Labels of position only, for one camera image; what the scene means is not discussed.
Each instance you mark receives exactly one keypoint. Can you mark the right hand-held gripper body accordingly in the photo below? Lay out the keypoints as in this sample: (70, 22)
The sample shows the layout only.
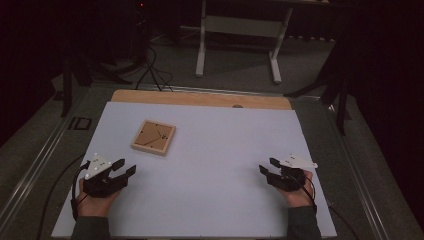
(289, 178)

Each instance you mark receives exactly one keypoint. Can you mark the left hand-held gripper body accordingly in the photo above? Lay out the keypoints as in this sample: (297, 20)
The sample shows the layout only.
(101, 185)

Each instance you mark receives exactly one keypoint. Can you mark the wooden picture frame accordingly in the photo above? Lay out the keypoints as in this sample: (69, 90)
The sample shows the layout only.
(153, 136)

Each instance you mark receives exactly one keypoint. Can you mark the person's right hand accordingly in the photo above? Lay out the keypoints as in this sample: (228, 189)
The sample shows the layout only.
(298, 196)

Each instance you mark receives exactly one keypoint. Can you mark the person's left hand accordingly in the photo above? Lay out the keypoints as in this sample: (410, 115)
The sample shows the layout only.
(95, 205)

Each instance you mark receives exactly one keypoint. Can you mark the white table mat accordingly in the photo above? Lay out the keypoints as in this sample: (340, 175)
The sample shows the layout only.
(216, 166)

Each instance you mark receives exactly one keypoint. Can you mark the black floor socket box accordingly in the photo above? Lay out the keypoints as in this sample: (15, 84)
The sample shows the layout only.
(80, 123)

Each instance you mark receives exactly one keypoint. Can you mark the black metal stand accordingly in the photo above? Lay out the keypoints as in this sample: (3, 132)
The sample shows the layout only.
(340, 96)

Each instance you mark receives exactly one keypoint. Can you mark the metal floor rail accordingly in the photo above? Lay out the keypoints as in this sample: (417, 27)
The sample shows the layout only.
(361, 186)
(36, 166)

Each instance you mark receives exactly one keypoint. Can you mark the white metal desk frame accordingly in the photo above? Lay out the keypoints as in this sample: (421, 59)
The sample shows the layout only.
(241, 28)

